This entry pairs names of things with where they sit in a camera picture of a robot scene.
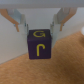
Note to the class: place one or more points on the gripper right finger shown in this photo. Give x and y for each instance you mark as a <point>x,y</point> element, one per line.
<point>60,19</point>

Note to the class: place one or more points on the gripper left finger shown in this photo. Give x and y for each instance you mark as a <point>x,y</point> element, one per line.
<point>19,20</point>

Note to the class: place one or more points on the purple block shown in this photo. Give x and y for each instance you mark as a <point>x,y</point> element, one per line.
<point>39,44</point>

